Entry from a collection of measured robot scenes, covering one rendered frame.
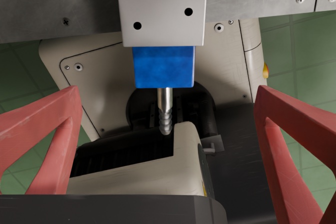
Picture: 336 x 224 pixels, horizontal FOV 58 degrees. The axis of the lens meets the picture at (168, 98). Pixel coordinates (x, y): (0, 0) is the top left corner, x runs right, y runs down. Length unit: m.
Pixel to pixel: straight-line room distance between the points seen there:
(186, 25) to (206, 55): 0.66
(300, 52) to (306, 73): 0.11
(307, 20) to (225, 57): 0.44
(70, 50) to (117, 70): 0.14
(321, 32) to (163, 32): 1.09
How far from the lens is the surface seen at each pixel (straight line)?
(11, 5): 0.26
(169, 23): 0.18
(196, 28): 0.19
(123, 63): 0.86
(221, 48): 0.84
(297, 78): 1.32
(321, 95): 1.41
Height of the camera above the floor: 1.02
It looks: 54 degrees down
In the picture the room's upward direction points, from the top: 179 degrees clockwise
